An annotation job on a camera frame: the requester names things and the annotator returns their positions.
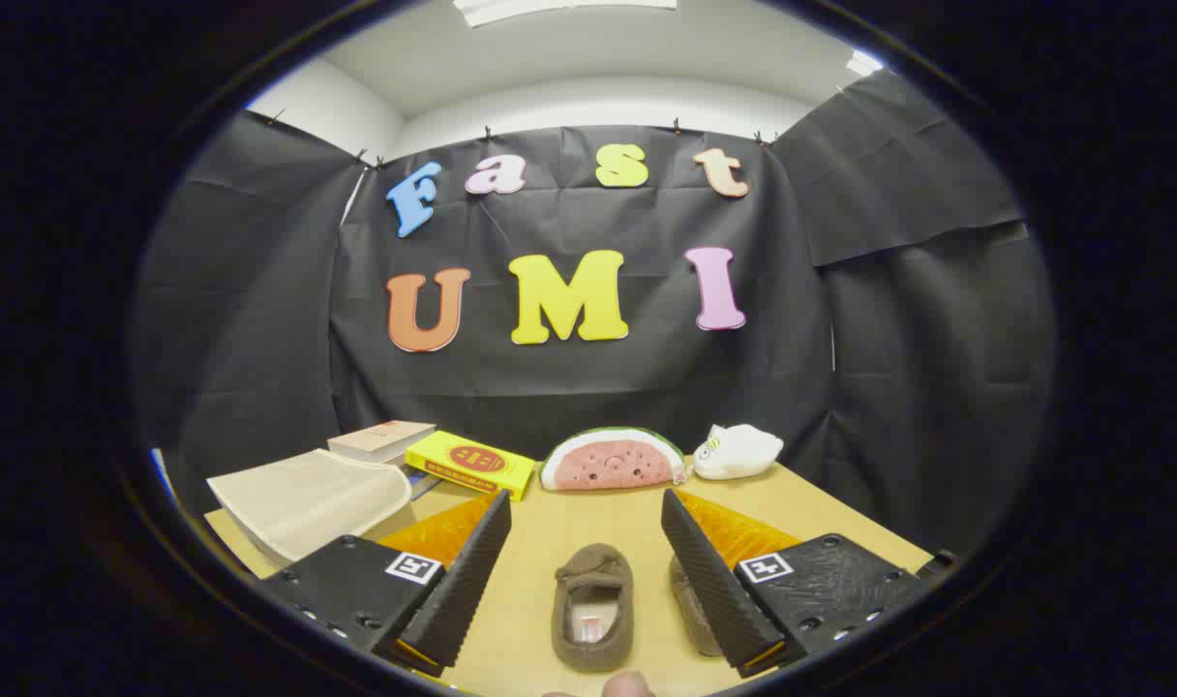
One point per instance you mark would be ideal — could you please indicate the ceiling light panel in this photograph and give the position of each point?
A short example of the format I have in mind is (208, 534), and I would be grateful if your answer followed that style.
(559, 8)

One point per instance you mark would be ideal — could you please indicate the beige book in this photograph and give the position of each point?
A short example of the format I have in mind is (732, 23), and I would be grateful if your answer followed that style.
(380, 438)

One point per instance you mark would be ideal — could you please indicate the black backdrop cloth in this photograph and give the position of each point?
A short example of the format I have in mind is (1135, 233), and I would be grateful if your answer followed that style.
(598, 387)

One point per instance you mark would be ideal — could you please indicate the watermelon plush toy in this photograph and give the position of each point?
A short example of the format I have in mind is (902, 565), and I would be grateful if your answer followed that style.
(613, 465)

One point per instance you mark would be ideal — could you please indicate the brown fuzzy shoe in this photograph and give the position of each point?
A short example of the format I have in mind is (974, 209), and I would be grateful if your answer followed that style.
(687, 605)
(588, 571)

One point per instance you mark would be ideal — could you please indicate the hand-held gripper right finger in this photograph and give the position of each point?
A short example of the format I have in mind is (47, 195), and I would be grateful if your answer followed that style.
(714, 590)

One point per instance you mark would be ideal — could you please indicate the yellow book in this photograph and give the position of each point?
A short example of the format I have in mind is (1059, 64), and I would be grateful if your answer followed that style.
(472, 460)

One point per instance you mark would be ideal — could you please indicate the blue book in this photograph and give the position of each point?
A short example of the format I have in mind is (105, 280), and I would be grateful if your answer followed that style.
(424, 484)

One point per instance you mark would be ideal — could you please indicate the beige fabric storage box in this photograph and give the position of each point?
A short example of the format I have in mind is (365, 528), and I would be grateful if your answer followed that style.
(308, 503)

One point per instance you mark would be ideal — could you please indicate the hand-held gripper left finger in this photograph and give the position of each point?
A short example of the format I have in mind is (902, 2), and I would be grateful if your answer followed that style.
(467, 590)

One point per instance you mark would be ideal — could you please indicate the white plush toy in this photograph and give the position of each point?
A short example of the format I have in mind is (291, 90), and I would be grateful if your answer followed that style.
(739, 453)

